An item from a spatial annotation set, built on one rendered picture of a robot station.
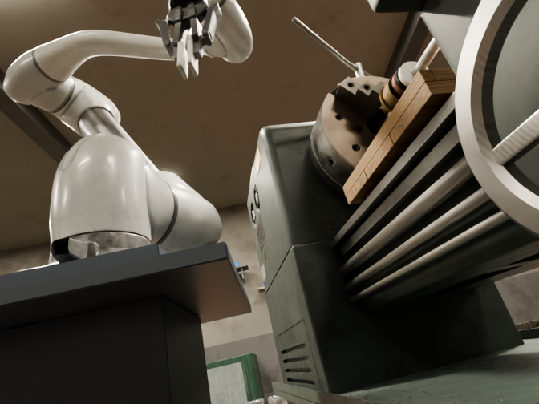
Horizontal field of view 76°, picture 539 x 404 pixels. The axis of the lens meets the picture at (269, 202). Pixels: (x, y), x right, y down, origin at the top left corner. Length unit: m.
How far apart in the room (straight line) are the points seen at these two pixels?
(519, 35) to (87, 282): 0.40
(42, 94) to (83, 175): 0.59
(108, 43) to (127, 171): 0.49
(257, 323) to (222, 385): 2.19
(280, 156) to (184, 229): 0.36
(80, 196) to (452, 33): 0.53
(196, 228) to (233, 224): 6.85
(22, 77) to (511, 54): 1.10
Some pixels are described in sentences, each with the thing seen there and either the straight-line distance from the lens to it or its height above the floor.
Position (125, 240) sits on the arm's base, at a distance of 0.58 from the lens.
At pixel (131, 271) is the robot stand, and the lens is 0.38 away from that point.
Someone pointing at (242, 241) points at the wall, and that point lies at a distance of 7.44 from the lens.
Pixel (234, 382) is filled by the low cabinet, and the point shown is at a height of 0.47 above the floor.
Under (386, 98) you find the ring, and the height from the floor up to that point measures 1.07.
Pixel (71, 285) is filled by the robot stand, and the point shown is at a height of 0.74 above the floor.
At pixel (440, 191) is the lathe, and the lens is 0.49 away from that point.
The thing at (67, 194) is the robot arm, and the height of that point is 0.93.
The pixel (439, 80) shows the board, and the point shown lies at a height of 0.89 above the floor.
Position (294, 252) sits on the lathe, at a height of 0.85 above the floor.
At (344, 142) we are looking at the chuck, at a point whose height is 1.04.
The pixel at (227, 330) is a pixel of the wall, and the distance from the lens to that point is 7.12.
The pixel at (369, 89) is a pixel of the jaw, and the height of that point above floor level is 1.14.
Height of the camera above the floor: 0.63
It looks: 24 degrees up
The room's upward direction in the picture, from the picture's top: 13 degrees counter-clockwise
